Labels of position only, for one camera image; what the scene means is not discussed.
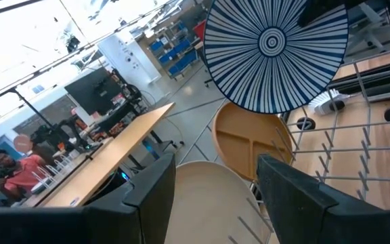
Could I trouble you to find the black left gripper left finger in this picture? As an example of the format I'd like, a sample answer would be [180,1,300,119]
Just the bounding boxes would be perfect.
[0,152,177,244]

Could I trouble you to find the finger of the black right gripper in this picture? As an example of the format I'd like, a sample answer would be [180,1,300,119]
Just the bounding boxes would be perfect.
[297,0,348,28]

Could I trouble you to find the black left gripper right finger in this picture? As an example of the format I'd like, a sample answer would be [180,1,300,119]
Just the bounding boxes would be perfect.
[255,154,390,244]

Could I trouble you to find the blue striped white plate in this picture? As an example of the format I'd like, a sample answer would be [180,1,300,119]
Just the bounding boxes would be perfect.
[203,0,350,115]

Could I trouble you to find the grey wire dish rack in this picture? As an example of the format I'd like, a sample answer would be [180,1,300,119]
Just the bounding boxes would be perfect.
[227,42,390,244]

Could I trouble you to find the orange divided plate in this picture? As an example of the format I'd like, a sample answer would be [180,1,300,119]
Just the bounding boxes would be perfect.
[211,101,295,182]

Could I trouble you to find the beige plate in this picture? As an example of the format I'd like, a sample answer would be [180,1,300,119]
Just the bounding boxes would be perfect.
[164,161,274,244]

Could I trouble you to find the long wooden desk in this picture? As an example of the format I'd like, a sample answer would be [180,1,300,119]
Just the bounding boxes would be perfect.
[22,101,177,208]

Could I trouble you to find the person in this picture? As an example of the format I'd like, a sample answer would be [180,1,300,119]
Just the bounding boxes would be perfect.
[0,148,47,204]

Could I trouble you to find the round pink sign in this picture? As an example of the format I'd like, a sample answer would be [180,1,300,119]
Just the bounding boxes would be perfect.
[13,134,33,154]

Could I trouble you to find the black cylindrical tool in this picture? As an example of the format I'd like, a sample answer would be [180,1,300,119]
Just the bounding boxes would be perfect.
[364,88,390,103]

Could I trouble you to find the red box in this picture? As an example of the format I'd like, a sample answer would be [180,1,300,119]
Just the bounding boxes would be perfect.
[193,19,209,42]

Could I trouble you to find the black boom stand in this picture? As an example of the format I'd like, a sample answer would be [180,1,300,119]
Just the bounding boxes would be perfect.
[0,87,59,131]

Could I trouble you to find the black monitor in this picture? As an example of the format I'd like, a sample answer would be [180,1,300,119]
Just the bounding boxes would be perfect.
[64,66,123,116]

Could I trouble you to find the shelf with blue bins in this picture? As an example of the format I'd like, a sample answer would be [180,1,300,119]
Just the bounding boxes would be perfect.
[147,20,199,79]

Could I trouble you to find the white column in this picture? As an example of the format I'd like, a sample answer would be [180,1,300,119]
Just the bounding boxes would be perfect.
[98,33,162,94]

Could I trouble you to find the black ceiling spotlight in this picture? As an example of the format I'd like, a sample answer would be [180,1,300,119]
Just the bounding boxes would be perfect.
[65,35,81,54]

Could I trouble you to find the white wire dish rack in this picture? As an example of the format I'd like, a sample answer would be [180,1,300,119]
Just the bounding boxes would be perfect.
[31,154,77,196]

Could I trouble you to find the black aluminium rig frame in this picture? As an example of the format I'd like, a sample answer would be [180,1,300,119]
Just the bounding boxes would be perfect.
[326,62,390,102]

